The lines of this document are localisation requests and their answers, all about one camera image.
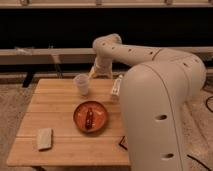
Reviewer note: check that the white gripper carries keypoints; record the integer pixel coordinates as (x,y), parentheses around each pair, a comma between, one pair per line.
(101,68)

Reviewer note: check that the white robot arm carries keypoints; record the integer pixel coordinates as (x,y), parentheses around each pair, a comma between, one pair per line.
(152,93)

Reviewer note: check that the white rectangular remote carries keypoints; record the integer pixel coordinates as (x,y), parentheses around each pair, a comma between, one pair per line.
(116,86)

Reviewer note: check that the brown bottle on plate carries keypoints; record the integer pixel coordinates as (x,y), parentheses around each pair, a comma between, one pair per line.
(89,119)

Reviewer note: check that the orange round plate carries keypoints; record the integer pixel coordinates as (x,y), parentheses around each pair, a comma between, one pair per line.
(100,116)

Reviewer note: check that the small black object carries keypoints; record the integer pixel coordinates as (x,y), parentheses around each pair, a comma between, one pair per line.
(123,143)

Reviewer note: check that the white folded cloth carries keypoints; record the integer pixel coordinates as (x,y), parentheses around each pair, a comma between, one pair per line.
(44,139)

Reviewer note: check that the grey horizontal rail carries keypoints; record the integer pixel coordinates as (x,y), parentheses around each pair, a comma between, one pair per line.
(46,55)

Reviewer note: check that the black rail support leg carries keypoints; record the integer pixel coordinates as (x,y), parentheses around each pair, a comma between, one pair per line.
(28,79)

